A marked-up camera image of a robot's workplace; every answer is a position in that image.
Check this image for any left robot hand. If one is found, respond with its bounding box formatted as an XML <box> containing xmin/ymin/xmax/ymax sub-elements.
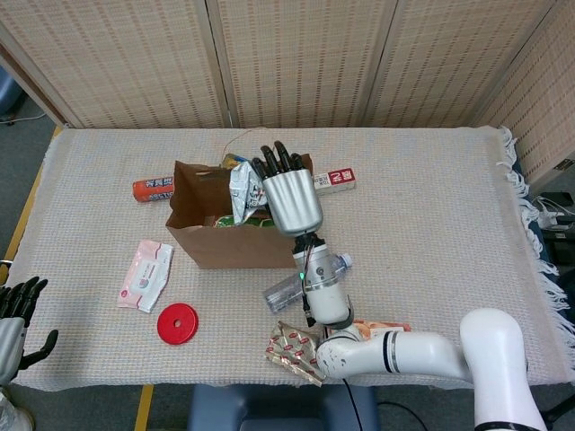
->
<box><xmin>0</xmin><ymin>277</ymin><xmax>59</xmax><ymax>387</ymax></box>

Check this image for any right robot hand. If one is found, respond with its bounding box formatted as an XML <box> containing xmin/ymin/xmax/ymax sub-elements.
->
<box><xmin>250</xmin><ymin>140</ymin><xmax>325</xmax><ymax>238</ymax></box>

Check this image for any blue white snack bag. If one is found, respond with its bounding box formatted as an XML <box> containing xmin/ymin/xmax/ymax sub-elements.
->
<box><xmin>228</xmin><ymin>160</ymin><xmax>270</xmax><ymax>225</ymax></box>

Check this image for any green chips can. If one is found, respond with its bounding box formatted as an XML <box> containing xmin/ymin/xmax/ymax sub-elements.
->
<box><xmin>214</xmin><ymin>213</ymin><xmax>278</xmax><ymax>230</ymax></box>

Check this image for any clear plastic water bottle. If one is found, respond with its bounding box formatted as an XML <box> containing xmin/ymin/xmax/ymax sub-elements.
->
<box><xmin>262</xmin><ymin>253</ymin><xmax>354</xmax><ymax>314</ymax></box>

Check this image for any gold foil tea packet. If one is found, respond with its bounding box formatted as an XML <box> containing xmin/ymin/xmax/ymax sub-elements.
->
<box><xmin>263</xmin><ymin>321</ymin><xmax>327</xmax><ymax>387</ymax></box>

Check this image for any orange biscuit box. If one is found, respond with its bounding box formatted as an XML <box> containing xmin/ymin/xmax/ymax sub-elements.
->
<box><xmin>323</xmin><ymin>319</ymin><xmax>412</xmax><ymax>349</ymax></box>

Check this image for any brown paper bag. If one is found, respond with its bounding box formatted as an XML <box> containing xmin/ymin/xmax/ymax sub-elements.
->
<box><xmin>165</xmin><ymin>128</ymin><xmax>315</xmax><ymax>270</ymax></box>

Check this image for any white red long box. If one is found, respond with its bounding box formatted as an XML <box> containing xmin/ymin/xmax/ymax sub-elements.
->
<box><xmin>313</xmin><ymin>166</ymin><xmax>359</xmax><ymax>197</ymax></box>

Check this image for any yellow blue snack pack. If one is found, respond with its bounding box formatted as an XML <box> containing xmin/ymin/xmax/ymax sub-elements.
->
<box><xmin>222</xmin><ymin>152</ymin><xmax>251</xmax><ymax>170</ymax></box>

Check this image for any beige woven tablecloth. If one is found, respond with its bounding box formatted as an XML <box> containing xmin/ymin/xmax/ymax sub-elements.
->
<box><xmin>8</xmin><ymin>125</ymin><xmax>574</xmax><ymax>391</ymax></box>

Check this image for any orange roll pack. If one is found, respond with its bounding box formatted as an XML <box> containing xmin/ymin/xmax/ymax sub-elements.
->
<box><xmin>132</xmin><ymin>177</ymin><xmax>175</xmax><ymax>204</ymax></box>

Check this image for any pink wet wipes pack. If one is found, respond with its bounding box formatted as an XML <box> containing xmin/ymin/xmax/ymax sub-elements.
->
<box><xmin>116</xmin><ymin>239</ymin><xmax>174</xmax><ymax>314</ymax></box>

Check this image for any red round disc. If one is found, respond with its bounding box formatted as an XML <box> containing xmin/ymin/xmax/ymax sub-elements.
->
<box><xmin>156</xmin><ymin>303</ymin><xmax>199</xmax><ymax>346</ymax></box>

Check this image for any woven folding screen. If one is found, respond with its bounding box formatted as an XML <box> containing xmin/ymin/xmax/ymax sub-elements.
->
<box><xmin>0</xmin><ymin>0</ymin><xmax>575</xmax><ymax>185</ymax></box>

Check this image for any white power strip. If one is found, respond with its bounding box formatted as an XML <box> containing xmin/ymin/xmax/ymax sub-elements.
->
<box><xmin>534</xmin><ymin>196</ymin><xmax>568</xmax><ymax>231</ymax></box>

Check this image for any black cable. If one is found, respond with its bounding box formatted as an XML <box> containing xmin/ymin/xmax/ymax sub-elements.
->
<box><xmin>343</xmin><ymin>379</ymin><xmax>428</xmax><ymax>431</ymax></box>

